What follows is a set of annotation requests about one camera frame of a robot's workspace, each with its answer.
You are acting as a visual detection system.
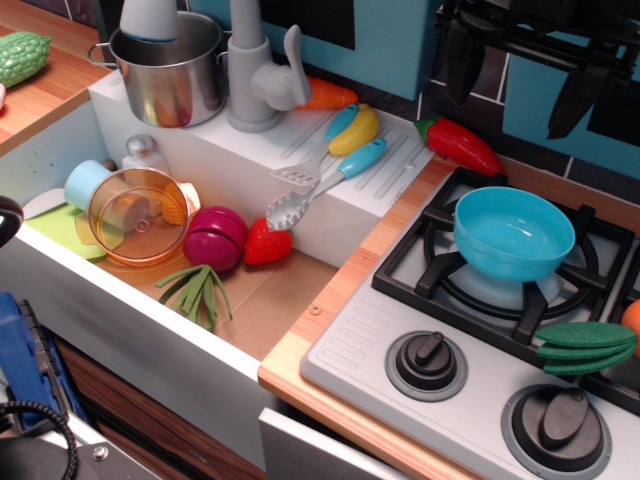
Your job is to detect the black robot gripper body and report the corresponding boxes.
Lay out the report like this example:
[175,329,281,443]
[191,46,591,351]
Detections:
[435,1,639,75]

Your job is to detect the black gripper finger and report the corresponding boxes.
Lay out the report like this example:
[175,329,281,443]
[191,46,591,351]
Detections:
[547,69,609,140]
[445,20,485,106]

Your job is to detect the blue plastic bowl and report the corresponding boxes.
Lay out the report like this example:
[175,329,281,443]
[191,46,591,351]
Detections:
[453,186,576,283]

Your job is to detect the orange transparent plastic bowl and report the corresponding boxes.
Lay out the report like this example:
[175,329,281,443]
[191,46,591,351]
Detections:
[85,168,197,266]

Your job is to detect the red toy chili pepper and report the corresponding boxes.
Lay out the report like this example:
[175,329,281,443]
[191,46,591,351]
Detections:
[413,115,505,177]

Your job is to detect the yellow toy banana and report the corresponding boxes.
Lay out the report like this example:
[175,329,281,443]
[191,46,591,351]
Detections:
[328,104,379,156]

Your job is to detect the orange toy carrot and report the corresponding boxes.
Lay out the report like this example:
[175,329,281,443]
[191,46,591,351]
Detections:
[296,76,359,110]

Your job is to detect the black stove grate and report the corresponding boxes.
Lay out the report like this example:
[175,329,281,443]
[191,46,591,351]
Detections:
[372,168,634,364]

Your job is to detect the grey toy faucet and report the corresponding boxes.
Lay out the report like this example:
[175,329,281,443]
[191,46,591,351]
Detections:
[227,1,312,133]

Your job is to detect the orange toy fruit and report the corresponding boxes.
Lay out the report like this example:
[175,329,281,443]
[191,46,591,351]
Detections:
[620,300,640,336]

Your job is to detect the green felt leaves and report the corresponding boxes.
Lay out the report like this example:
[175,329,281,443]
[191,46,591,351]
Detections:
[535,322,638,376]

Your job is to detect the grey toy stove top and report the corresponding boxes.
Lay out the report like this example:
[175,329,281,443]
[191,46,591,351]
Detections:
[300,168,639,479]

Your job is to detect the red toy strawberry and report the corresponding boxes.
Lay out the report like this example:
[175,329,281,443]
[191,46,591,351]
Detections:
[244,218,293,265]

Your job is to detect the stainless steel pot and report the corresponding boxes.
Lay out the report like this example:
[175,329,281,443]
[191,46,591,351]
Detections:
[88,11,226,128]

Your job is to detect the left black stove knob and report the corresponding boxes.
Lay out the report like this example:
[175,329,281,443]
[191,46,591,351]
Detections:
[385,331,468,403]

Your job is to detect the black stove knob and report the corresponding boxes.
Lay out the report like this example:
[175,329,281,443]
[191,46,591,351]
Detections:
[501,385,613,479]
[385,331,468,403]

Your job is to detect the purple toy onion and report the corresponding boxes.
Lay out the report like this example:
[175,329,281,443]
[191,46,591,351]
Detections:
[183,206,248,273]

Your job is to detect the white blue bottle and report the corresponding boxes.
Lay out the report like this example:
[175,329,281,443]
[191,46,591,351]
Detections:
[119,0,178,43]

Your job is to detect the yellow toy corn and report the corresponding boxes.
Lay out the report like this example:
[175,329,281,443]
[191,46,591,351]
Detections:
[161,196,189,226]

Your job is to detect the right black stove knob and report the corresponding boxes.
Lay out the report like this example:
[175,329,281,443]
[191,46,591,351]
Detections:
[501,385,613,479]

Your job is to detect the white salt shaker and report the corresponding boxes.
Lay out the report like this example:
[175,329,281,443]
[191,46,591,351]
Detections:
[122,134,170,174]

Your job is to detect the white toy sink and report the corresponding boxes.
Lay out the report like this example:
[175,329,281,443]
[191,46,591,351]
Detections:
[1,72,432,467]

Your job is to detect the green felt scallion strips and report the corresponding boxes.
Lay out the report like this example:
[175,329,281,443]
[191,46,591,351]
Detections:
[155,264,234,331]

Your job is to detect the light blue plastic cup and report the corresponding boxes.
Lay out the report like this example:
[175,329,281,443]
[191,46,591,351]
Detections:
[63,160,113,211]

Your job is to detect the green plastic cutting board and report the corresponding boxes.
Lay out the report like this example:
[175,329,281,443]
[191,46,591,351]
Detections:
[26,204,106,261]

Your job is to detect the green toy bitter gourd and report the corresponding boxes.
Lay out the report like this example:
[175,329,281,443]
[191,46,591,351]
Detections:
[1,31,52,89]

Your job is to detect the blue equipment box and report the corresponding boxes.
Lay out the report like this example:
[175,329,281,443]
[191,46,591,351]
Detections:
[1,292,89,421]

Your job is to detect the blue handled slotted spatula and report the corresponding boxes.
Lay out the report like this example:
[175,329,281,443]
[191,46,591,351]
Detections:
[270,103,360,188]

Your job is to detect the blue handled pasta server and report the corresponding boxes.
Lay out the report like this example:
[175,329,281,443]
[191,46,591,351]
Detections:
[266,138,387,231]

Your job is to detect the black braided cable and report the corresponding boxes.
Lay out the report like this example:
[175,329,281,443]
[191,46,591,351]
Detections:
[0,399,79,480]

